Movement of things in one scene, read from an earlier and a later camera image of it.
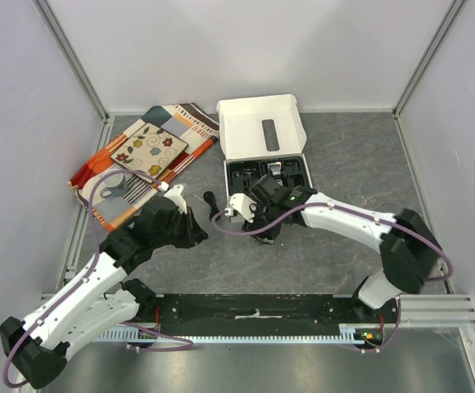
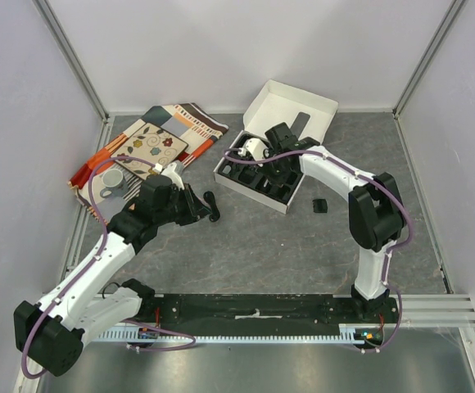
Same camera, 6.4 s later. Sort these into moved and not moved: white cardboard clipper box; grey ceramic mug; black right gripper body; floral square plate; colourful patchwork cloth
Moved: white cardboard clipper box; black right gripper body
Not moved: floral square plate; colourful patchwork cloth; grey ceramic mug
